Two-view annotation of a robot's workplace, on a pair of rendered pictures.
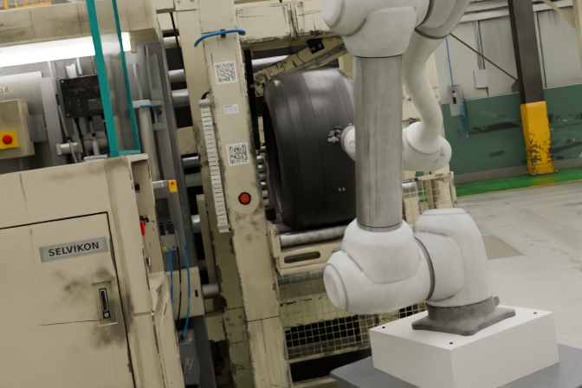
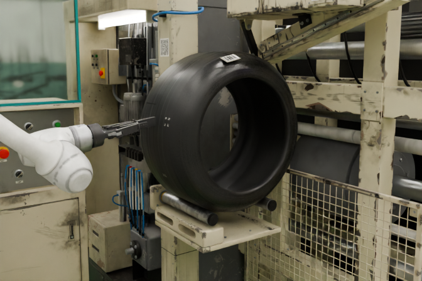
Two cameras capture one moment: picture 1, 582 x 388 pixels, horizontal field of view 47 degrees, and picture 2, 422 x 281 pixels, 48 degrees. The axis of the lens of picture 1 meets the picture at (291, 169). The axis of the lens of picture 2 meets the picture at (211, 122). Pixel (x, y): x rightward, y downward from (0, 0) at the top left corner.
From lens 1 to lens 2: 2.33 m
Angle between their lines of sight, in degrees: 62
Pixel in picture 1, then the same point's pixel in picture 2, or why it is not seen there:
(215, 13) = not seen: outside the picture
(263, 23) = not seen: outside the picture
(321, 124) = (153, 111)
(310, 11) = not seen: outside the picture
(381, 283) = not seen: outside the picture
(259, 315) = (166, 246)
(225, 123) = not seen: hidden behind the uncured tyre
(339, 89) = (181, 81)
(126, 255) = not seen: outside the picture
